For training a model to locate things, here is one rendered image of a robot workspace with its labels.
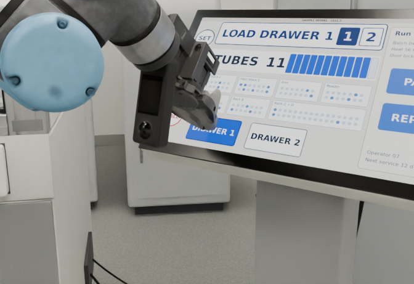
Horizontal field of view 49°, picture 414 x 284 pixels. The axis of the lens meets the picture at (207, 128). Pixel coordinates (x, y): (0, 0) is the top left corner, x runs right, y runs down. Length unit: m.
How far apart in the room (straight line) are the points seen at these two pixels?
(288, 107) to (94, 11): 0.36
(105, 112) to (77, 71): 3.91
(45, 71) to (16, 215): 0.76
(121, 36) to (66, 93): 0.20
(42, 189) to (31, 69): 0.72
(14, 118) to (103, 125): 3.29
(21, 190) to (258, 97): 0.56
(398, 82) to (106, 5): 0.43
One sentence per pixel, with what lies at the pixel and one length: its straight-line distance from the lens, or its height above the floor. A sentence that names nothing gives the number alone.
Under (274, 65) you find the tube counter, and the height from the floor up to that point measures 1.11.
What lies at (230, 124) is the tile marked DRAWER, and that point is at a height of 1.01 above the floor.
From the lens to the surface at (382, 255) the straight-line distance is 1.95.
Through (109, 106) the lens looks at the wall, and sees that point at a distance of 4.25.
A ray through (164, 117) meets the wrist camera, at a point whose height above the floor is 1.06.
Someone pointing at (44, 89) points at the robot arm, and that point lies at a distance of 0.36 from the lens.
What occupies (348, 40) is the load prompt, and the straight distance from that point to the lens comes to 0.78.
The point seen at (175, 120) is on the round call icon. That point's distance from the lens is 0.80.
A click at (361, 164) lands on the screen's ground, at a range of 0.67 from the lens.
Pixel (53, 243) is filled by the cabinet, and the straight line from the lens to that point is 1.11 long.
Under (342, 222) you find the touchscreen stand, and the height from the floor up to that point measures 0.86.
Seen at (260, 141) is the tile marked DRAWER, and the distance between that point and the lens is 0.72.
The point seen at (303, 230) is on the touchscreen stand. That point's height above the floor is 0.83.
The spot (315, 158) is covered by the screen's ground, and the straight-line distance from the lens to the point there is 0.68.
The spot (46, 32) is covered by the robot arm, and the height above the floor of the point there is 1.18.
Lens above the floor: 1.19
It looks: 14 degrees down
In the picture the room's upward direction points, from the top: straight up
